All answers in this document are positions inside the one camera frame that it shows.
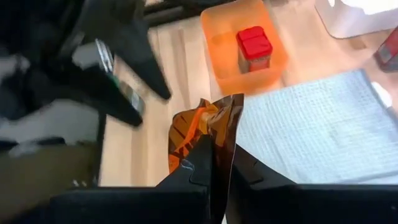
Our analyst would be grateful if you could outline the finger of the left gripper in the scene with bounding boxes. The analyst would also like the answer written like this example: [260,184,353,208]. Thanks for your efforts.
[55,67,144,128]
[90,9,173,101]

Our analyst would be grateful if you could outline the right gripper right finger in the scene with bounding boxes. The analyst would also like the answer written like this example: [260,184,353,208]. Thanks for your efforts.
[225,144,398,224]

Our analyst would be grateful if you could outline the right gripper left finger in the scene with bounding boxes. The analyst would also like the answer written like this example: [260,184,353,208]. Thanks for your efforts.
[46,133,215,224]

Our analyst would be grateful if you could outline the brown food pieces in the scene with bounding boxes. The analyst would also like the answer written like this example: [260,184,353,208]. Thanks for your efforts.
[167,93,245,224]

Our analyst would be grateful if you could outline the red-lid spice jar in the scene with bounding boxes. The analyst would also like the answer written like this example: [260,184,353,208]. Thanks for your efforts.
[235,26,274,74]

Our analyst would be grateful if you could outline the orange translucent plastic bin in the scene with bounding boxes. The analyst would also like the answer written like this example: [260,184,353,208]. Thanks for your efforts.
[200,0,289,96]

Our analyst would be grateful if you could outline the grey waffle dish cloth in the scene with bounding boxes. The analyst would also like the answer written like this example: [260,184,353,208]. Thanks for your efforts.
[234,68,398,186]

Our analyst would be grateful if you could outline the red cube block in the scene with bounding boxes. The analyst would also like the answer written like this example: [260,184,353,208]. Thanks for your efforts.
[373,26,398,73]

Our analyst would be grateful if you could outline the white plastic bin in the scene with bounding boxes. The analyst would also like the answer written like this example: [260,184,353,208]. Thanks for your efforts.
[313,0,398,40]

